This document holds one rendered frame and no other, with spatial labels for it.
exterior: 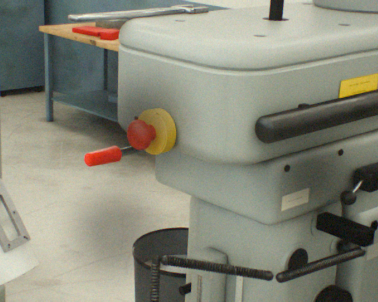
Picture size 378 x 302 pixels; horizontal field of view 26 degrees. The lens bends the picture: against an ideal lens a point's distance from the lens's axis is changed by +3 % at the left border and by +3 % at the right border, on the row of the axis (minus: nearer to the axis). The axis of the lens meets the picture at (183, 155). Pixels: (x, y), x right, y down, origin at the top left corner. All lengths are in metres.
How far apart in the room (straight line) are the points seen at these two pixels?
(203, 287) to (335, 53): 0.39
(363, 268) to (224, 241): 0.24
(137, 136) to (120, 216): 4.43
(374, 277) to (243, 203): 0.33
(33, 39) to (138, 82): 7.60
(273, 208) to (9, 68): 7.56
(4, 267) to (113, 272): 3.65
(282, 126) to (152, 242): 2.69
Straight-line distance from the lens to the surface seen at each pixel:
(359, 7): 1.30
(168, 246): 3.68
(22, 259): 1.05
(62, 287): 4.53
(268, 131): 0.97
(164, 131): 1.03
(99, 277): 4.62
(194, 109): 1.01
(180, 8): 1.20
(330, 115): 1.05
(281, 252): 1.18
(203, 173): 1.15
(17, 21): 8.55
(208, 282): 1.20
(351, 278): 1.33
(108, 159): 1.13
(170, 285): 3.29
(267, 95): 1.00
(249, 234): 1.17
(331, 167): 1.17
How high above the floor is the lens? 2.05
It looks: 18 degrees down
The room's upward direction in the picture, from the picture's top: 3 degrees clockwise
